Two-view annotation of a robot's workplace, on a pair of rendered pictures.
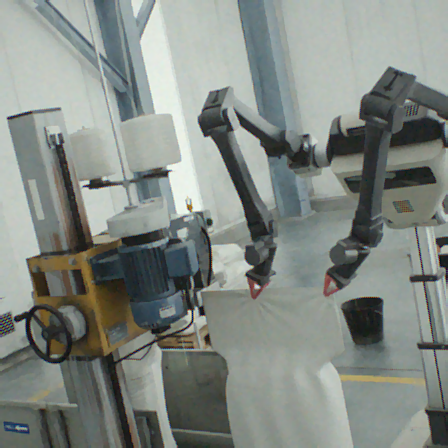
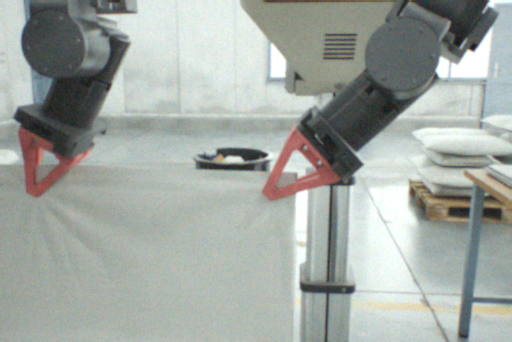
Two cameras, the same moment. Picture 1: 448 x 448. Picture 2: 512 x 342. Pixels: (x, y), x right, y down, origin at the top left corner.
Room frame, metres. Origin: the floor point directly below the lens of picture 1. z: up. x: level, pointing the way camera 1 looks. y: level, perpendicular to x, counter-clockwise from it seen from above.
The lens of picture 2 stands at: (1.61, -0.01, 1.19)
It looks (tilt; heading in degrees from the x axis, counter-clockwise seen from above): 13 degrees down; 330
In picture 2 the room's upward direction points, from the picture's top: straight up
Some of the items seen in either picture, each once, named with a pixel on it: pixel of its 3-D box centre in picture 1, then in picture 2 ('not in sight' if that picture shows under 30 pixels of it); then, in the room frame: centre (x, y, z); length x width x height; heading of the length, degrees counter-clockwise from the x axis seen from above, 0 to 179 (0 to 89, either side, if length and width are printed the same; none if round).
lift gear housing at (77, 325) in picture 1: (66, 324); not in sight; (1.99, 0.51, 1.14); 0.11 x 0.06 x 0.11; 55
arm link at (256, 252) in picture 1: (260, 242); (82, 13); (2.11, -0.10, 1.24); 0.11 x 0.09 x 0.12; 146
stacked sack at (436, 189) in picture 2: not in sight; (450, 183); (4.17, -3.35, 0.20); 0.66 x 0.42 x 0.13; 142
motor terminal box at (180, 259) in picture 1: (182, 263); not in sight; (1.98, 0.14, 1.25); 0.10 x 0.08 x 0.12; 170
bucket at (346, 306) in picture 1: (364, 321); not in sight; (4.57, -0.82, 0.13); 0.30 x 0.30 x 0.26
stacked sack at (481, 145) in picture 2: not in sight; (467, 144); (3.98, -3.26, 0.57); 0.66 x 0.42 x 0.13; 48
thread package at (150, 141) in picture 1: (151, 142); not in sight; (2.12, 0.16, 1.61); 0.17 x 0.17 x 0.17
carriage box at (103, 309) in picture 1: (101, 290); not in sight; (2.16, 0.42, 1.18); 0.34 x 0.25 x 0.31; 145
